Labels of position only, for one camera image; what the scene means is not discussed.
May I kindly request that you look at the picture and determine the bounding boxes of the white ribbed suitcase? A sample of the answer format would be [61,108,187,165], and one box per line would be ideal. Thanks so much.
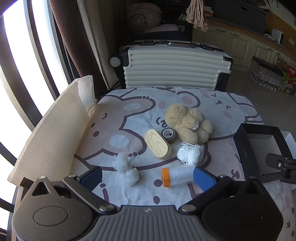
[109,40,233,90]

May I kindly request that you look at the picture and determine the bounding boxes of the black cable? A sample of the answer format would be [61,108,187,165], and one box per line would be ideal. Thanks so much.
[92,79,121,112]

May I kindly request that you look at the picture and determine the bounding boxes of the oval wooden box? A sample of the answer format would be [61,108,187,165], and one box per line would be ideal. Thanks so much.
[144,129,172,159]

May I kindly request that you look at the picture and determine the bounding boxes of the pink macrame tassel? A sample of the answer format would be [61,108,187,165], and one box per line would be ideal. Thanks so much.
[186,0,210,32]

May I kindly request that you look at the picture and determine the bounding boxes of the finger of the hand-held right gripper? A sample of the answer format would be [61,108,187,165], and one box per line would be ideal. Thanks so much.
[265,153,296,171]

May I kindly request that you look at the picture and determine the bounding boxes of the black cardboard box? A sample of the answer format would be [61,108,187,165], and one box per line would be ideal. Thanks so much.
[233,123,290,182]

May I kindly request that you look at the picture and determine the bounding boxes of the white tissue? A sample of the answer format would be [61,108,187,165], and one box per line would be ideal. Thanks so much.
[112,152,139,186]

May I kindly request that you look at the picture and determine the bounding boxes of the bear printed blanket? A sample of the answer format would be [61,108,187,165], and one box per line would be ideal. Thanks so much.
[70,86,296,241]

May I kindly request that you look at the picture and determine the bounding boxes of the beige curtain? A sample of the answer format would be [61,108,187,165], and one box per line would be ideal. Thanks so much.
[76,0,126,90]

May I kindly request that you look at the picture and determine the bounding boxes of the black metal shelf rack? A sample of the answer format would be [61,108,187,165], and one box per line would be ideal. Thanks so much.
[162,0,192,24]

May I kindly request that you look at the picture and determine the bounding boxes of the pink plush toy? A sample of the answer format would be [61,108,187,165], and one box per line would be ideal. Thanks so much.
[127,3,178,33]

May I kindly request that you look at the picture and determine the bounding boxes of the brown bandage tape roll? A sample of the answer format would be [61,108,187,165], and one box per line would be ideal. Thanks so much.
[161,128,178,143]

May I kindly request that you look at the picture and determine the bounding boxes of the dark grey appliance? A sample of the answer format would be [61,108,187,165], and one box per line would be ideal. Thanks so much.
[213,0,267,35]

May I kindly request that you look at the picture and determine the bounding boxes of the plastic film roll orange tape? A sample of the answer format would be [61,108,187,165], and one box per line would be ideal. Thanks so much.
[161,165,197,188]

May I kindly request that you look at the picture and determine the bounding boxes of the white yarn ball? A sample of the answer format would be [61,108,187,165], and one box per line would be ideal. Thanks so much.
[177,142,205,165]

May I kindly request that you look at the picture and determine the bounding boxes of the cream kitchen cabinets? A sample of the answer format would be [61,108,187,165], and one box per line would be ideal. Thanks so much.
[193,19,296,72]

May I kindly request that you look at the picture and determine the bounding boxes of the red green carton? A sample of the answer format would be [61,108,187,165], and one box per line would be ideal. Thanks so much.
[281,65,296,95]

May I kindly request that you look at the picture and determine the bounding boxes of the white heater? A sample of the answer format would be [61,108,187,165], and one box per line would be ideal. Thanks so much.
[271,28,284,44]

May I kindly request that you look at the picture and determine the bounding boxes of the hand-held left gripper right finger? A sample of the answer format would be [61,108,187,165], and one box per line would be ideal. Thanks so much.
[180,167,266,214]

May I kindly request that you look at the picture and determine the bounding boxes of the brown cardboard box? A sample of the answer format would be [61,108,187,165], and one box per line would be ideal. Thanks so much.
[276,56,289,67]

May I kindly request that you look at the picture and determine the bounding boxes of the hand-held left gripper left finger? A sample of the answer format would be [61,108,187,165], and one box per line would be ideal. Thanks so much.
[31,166,117,215]

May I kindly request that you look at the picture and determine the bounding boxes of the brown curtain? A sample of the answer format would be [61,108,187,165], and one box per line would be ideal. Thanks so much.
[47,0,84,80]

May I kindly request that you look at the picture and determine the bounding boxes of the beige plush bunny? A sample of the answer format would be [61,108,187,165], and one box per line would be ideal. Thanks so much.
[165,103,213,144]

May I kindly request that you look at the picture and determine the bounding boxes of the pack of water bottles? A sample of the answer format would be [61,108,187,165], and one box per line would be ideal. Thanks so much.
[249,56,289,91]

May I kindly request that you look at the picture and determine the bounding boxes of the window frame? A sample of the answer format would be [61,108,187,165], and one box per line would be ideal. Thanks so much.
[0,0,70,232]

